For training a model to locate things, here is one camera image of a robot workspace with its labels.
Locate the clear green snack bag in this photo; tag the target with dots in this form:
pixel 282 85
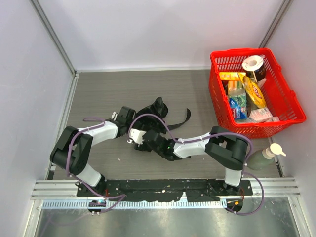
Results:
pixel 238 104

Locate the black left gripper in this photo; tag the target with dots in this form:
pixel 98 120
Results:
pixel 147 112

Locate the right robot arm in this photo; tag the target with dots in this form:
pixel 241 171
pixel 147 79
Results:
pixel 227 148

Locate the yellow orange box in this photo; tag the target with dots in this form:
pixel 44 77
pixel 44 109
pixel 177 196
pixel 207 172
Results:
pixel 231 76

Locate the green soap pump bottle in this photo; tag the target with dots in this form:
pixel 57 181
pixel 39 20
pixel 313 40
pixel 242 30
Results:
pixel 264 157

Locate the red plastic shopping basket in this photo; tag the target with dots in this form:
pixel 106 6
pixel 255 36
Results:
pixel 281 100

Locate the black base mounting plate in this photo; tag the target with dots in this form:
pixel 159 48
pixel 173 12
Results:
pixel 165 190

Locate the black wrapped toilet paper roll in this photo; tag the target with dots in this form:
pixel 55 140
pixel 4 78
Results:
pixel 254 67

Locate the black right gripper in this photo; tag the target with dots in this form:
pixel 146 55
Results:
pixel 142 144

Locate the black folding umbrella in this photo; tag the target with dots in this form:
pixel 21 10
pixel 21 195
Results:
pixel 159 109

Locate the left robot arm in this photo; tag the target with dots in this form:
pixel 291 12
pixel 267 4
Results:
pixel 73 147

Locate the yellow Lays chips bag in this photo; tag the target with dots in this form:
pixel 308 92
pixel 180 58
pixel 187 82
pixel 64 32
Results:
pixel 254 92

